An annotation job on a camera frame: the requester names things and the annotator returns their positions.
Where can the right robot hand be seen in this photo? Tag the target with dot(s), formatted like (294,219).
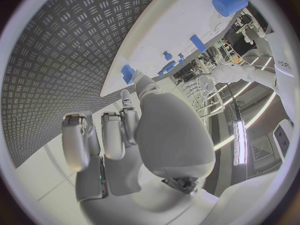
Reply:
(173,135)

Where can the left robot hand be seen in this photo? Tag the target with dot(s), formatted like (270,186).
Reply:
(208,88)

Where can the large blue block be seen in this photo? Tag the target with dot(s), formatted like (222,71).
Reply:
(127,74)

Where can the white task board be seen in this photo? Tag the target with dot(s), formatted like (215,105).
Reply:
(164,31)

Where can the workshop rack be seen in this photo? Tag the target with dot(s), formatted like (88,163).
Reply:
(192,90)

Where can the small blue peg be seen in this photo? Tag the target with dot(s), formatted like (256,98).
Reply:
(181,62)
(160,73)

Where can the small blue block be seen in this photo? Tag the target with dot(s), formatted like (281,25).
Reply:
(180,55)
(167,55)

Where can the blue gear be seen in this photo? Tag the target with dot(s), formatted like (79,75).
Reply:
(168,66)

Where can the long blue cylinder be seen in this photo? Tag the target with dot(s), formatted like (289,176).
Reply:
(198,43)

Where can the glowing light bar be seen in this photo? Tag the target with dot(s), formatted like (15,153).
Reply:
(241,144)

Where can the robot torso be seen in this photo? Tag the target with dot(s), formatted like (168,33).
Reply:
(281,56)

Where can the large blue cylinder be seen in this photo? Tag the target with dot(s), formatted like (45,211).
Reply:
(230,2)

